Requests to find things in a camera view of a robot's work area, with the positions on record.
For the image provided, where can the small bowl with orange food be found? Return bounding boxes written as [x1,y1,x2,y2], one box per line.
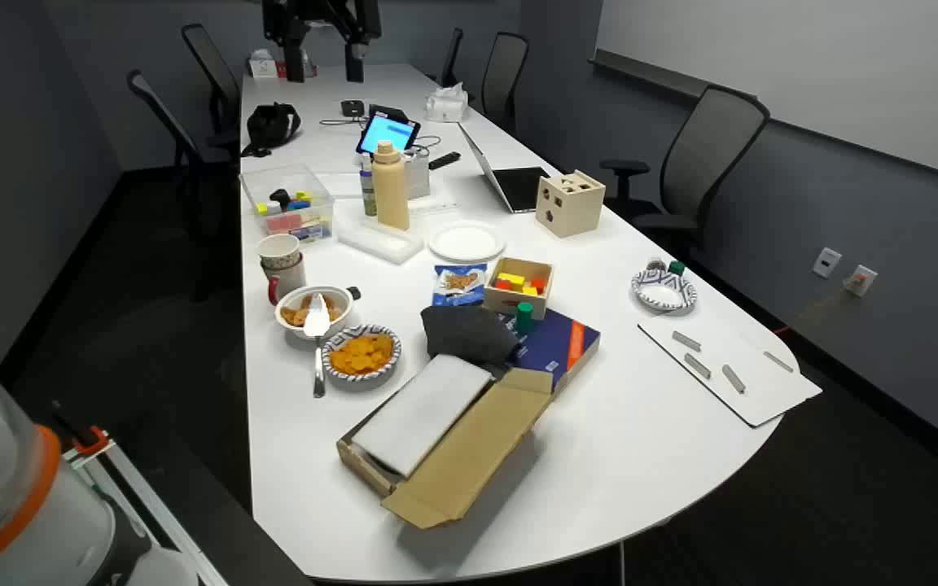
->
[325,326,401,383]

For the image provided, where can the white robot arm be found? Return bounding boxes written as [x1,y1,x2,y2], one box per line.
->
[0,387,199,586]

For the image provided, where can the white bowl with snacks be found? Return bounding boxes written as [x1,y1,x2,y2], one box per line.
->
[275,287,353,337]

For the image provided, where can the blue snack bag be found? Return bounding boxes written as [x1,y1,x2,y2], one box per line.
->
[435,262,486,308]

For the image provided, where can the white paper plate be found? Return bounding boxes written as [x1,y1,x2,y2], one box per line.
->
[426,220,505,262]

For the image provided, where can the blue orange book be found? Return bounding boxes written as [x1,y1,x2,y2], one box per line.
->
[516,308,600,391]

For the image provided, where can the white flat tray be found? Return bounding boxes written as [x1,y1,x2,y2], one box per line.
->
[335,216,419,262]

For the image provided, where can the wooden shape sorter cube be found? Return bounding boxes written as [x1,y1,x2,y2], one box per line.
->
[533,169,605,237]

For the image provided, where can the grey laptop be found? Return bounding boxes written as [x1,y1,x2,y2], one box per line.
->
[463,130,545,210]

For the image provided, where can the open cardboard box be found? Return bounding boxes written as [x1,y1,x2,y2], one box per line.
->
[335,353,553,530]

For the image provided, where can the tan plastic bottle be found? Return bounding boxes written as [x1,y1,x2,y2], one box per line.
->
[373,144,412,230]

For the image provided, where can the metal spoon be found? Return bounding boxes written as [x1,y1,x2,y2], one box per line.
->
[304,291,329,398]

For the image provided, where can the small spray bottle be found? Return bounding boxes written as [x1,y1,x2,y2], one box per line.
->
[359,151,378,219]

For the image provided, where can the tablet with lit screen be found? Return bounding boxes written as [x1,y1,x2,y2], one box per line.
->
[355,108,419,151]

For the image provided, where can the white tissue pack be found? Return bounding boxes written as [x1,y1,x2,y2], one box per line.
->
[426,85,470,123]

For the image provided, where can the clear bin of toys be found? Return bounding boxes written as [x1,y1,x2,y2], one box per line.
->
[242,167,332,240]

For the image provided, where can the black office chair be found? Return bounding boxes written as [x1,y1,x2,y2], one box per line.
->
[605,85,770,259]
[476,32,531,127]
[182,21,242,134]
[127,67,239,169]

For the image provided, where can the black headphones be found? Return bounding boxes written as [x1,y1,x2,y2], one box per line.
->
[243,105,300,156]

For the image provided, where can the white board with strips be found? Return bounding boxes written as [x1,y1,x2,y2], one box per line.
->
[643,308,820,425]

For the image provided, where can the black office chair right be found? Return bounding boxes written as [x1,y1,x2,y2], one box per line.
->
[605,85,770,259]

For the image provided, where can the black office chair far left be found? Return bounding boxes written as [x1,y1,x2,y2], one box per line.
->
[182,21,242,134]

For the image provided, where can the coiled white cable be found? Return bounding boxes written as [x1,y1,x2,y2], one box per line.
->
[630,257,700,318]

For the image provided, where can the black camera tripod stand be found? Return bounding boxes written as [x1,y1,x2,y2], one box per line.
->
[259,0,386,85]

